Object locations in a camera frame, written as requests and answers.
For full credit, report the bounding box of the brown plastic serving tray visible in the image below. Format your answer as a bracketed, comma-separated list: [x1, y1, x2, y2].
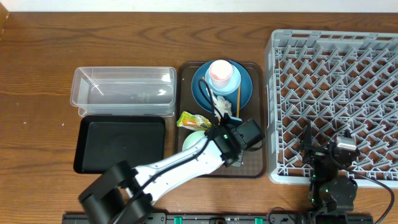
[176, 62, 267, 179]

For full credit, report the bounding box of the white tissue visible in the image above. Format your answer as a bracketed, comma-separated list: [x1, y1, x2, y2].
[210, 90, 233, 119]

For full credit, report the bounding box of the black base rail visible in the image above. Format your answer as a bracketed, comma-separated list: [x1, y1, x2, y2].
[62, 213, 373, 224]

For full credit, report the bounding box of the mint green bowl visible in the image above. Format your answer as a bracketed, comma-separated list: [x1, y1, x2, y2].
[182, 131, 205, 151]

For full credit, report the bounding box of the pink paper cup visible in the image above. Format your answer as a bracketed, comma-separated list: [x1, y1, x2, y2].
[209, 60, 233, 89]

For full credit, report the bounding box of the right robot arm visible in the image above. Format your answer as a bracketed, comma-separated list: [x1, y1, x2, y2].
[297, 124, 359, 223]

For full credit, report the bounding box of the clear plastic waste bin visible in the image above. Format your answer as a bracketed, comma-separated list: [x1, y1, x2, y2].
[70, 67, 177, 116]

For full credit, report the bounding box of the dark blue plate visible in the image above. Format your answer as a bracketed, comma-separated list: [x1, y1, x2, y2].
[191, 60, 253, 113]

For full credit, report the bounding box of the grey plastic dishwasher rack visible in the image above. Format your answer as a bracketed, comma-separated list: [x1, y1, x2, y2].
[264, 29, 397, 189]

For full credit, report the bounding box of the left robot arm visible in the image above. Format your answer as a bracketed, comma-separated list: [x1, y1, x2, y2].
[78, 119, 265, 223]

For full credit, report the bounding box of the black rectangular waste tray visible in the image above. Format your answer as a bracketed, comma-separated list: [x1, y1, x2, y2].
[73, 115, 165, 174]

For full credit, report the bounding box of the green yellow snack wrapper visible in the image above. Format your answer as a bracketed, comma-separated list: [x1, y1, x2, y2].
[177, 111, 212, 131]

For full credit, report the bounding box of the light blue bowl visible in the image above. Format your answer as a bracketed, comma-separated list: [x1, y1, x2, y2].
[205, 65, 241, 96]

